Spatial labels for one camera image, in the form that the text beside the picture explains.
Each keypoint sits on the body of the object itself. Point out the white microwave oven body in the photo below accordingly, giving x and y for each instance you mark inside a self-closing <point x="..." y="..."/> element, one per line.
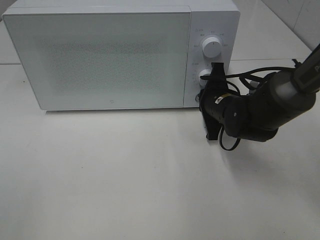
<point x="207" y="18"/>

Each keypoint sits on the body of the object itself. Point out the upper white power knob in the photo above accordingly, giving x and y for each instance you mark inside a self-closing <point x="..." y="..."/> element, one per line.
<point x="211" y="47"/>

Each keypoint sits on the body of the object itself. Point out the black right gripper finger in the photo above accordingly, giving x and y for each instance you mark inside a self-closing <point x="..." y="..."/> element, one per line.
<point x="217" y="72"/>

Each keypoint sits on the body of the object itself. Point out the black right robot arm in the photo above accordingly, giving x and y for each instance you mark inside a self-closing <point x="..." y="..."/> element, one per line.
<point x="253" y="105"/>

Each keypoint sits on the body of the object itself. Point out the round white door button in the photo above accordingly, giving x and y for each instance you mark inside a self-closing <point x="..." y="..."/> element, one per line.
<point x="197" y="98"/>

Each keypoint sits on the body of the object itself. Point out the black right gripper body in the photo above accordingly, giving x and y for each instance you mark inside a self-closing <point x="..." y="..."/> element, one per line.
<point x="211" y="108"/>

